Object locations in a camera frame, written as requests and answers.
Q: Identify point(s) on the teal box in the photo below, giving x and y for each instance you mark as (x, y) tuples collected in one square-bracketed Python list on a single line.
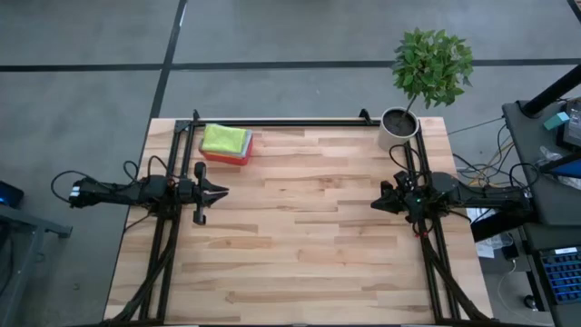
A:
[(557, 121)]

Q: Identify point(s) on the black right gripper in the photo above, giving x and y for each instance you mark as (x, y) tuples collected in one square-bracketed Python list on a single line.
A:
[(415, 202)]

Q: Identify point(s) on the grey side desk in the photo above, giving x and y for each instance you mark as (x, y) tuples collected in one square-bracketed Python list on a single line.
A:
[(544, 195)]

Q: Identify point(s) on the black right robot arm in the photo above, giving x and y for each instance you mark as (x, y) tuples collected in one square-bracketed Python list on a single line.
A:
[(476, 195)]

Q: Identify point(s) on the clear plastic bag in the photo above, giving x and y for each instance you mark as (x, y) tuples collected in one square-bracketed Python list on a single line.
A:
[(547, 156)]

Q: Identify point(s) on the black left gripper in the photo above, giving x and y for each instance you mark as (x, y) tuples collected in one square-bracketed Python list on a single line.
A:
[(199, 193)]

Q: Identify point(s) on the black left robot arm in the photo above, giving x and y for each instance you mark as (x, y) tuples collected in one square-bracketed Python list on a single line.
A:
[(127, 193)]

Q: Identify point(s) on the white paper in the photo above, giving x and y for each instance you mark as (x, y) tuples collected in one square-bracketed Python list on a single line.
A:
[(481, 213)]

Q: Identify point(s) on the lime green fluffy towel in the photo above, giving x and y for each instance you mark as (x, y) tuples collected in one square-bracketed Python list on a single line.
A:
[(224, 138)]

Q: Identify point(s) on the dark grey cart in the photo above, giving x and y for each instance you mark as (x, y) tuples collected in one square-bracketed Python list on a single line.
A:
[(27, 222)]

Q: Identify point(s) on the potted tree in white pot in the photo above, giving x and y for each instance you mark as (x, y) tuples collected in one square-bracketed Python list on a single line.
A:
[(390, 141)]

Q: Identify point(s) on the black desk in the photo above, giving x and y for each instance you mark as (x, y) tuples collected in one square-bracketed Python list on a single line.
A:
[(535, 236)]

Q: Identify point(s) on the tablet with blue screen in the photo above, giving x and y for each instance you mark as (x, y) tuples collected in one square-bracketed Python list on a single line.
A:
[(567, 168)]

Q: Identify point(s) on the backlit keyboard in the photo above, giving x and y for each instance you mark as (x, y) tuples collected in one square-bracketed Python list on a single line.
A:
[(563, 277)]

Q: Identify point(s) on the black electronics box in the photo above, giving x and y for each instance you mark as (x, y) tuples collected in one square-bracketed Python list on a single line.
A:
[(574, 127)]

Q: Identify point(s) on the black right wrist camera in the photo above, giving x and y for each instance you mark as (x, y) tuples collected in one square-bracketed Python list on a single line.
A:
[(404, 181)]

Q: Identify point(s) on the blue-lit black device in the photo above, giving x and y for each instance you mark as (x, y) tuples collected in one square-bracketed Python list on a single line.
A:
[(9, 195)]

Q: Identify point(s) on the pink plastic bin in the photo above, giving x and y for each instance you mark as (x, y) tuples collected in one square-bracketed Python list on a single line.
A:
[(227, 159)]

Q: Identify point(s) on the black post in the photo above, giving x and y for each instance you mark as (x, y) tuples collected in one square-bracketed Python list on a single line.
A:
[(554, 91)]

